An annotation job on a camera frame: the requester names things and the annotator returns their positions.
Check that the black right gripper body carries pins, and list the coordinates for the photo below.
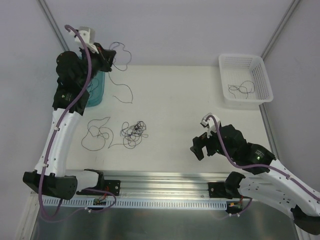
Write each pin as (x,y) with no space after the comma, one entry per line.
(208,144)

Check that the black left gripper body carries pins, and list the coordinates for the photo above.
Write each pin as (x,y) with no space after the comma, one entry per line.
(105,58)

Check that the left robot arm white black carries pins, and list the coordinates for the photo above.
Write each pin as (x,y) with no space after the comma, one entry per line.
(49,176)

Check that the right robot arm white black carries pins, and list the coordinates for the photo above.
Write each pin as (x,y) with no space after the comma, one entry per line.
(283,191)

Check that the teal plastic bin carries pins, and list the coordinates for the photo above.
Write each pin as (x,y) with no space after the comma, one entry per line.
(96,90)

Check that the white perforated plastic basket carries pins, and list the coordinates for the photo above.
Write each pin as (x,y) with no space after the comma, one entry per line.
(244,80)

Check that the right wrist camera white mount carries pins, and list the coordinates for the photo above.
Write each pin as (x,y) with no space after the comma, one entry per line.
(212,123)

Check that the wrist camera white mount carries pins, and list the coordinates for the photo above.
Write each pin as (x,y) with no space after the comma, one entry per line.
(88,36)
(212,123)

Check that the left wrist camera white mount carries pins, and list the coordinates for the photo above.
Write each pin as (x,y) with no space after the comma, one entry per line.
(88,36)

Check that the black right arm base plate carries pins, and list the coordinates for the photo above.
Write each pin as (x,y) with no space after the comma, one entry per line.
(216,190)

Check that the left aluminium frame post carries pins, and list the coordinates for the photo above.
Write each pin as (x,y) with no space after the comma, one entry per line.
(53,24)

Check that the aluminium frame post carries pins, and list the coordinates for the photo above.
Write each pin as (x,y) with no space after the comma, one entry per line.
(53,24)
(292,8)

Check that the aluminium mounting rail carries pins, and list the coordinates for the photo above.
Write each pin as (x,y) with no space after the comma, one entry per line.
(164,185)

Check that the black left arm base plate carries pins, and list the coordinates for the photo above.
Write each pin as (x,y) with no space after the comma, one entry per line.
(112,186)

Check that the white slotted cable duct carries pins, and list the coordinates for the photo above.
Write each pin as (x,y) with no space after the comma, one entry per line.
(131,203)

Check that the right aluminium frame post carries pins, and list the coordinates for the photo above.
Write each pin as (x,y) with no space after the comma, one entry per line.
(292,8)

